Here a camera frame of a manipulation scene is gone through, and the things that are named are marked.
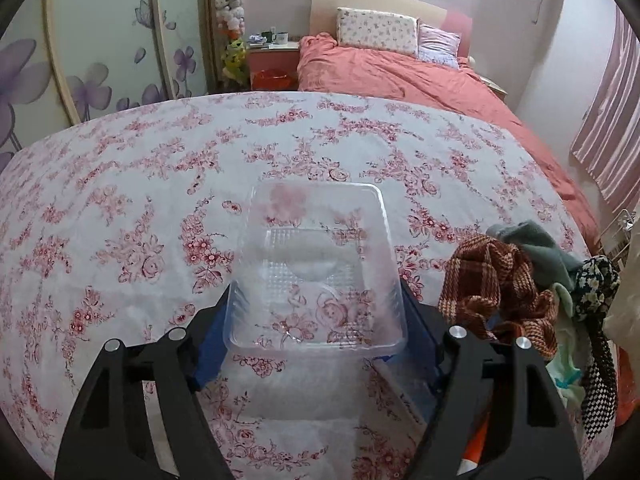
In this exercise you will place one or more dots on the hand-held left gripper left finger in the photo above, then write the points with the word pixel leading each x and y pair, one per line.
pixel 210 360

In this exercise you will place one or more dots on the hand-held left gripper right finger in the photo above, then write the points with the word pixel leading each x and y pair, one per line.
pixel 425 340

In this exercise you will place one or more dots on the brown plaid cloth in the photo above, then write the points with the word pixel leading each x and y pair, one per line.
pixel 485 280

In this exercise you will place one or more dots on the clear plastic tray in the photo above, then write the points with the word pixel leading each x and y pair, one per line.
pixel 310 270

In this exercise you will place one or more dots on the white green cloth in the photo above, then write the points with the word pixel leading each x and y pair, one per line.
pixel 567 360

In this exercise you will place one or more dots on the green fuzzy sock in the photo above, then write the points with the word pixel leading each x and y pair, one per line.
pixel 535 242

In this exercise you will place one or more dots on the black floral cloth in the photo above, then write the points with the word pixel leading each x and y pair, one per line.
pixel 595 280

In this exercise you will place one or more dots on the black white checkered cloth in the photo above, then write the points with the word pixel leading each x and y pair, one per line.
pixel 600 385

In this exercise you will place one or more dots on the pink floral tablecloth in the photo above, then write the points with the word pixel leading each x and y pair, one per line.
pixel 125 185

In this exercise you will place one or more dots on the coral duvet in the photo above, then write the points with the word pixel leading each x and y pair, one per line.
pixel 400 75

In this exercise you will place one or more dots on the red bag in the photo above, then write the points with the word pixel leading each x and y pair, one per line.
pixel 271 80

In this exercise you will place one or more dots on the pink striped curtain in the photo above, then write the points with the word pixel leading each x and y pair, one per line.
pixel 612 120

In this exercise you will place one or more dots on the pink striped pillow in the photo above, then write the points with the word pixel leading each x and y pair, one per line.
pixel 437 45

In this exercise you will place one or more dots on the green yellow plush toy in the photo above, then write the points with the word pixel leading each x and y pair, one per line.
pixel 235 57

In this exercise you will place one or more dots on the pink nightstand with mugs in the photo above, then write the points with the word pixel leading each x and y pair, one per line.
pixel 272 57

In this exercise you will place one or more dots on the white floral pillow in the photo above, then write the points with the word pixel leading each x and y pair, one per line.
pixel 375 30

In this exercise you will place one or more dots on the dark green mug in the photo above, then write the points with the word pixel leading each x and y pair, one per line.
pixel 267 37

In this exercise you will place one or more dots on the white mug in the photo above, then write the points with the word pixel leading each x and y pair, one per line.
pixel 281 38

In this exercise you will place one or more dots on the wardrobe with purple flowers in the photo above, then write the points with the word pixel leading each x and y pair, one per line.
pixel 90 35

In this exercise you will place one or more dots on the hanging plush toys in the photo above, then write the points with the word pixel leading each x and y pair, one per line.
pixel 231 7

